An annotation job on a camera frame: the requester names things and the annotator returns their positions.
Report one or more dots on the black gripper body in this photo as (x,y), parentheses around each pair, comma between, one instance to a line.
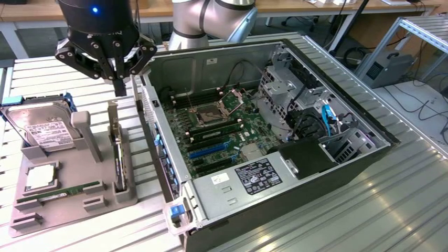
(101,23)

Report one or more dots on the black graphics card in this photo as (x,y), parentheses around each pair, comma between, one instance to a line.
(119,168)

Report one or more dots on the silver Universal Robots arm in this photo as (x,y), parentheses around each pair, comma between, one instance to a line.
(188,21)

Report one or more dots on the wooden desk white legs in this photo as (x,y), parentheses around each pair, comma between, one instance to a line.
(28,13)

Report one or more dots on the black RAM slot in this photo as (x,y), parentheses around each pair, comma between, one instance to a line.
(199,103)
(196,96)

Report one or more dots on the thin socket locking lever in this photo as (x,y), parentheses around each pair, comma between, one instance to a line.
(191,102)

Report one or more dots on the blue disk carrier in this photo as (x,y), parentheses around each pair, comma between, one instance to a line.
(12,101)

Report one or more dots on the green motherboard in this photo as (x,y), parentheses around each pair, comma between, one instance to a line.
(175,118)

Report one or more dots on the black desk device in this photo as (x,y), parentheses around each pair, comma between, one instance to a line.
(12,1)

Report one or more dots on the open metal socket cover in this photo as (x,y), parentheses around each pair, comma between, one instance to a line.
(233,91)

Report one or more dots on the silver hard disk drive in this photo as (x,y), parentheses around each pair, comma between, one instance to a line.
(41,131)

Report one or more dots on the black expansion slot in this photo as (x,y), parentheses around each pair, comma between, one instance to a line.
(204,146)
(211,162)
(213,170)

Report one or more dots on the blue expansion slot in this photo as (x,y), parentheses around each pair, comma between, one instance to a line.
(207,152)

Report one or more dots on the silver perforated drive cage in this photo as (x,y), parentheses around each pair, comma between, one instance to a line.
(277,118)

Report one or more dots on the silver CPU chip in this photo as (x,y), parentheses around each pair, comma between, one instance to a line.
(40,177)

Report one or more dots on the grey parts rack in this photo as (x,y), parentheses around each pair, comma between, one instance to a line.
(69,183)

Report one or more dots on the black office chair base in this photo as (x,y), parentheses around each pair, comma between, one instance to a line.
(304,18)

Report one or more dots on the silver chipset heatsink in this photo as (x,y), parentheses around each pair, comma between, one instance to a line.
(252,153)

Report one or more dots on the green loose RAM stick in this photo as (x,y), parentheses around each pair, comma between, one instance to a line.
(76,188)

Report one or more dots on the silver power supply unit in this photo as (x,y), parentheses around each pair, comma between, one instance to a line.
(224,194)

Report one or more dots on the white box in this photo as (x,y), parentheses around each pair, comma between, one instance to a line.
(336,2)

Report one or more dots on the blue case latch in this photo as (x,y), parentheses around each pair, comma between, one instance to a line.
(176,211)

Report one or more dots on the black plastic air shroud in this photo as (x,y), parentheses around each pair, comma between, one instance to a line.
(308,157)

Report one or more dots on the black stand pole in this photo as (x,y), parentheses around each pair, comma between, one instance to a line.
(361,6)

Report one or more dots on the silver disk bay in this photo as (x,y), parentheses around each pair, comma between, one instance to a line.
(349,147)

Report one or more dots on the grey floor appliance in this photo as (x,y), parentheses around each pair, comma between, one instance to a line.
(388,68)

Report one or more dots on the long wooden desk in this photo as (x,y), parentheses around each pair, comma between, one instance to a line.
(384,8)

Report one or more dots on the open black PC case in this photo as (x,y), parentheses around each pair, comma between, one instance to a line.
(280,223)

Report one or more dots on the aluminium frame rack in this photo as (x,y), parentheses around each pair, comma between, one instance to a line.
(427,29)

